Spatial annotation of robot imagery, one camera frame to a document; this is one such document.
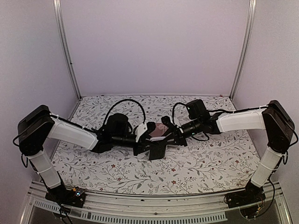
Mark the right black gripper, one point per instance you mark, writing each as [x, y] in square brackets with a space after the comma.
[178, 137]

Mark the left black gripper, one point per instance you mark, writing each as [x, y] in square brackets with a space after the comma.
[135, 151]

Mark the black phone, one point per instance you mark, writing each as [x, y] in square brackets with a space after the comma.
[157, 152]

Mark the clear white phone case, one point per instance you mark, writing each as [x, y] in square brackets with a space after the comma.
[157, 138]

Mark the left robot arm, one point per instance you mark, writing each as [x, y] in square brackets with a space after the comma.
[41, 125]

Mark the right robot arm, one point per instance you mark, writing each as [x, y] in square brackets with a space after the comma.
[270, 118]

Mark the pink phone case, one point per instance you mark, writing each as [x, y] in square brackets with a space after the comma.
[159, 130]

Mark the floral patterned table mat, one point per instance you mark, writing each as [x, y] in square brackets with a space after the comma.
[224, 162]

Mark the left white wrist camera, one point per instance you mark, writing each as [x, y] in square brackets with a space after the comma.
[140, 130]

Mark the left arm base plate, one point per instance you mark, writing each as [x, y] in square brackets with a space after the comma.
[66, 197]

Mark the front aluminium rail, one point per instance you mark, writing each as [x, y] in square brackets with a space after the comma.
[151, 206]

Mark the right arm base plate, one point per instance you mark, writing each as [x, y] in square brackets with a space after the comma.
[244, 197]

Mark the right aluminium frame post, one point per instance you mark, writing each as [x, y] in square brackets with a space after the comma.
[244, 49]

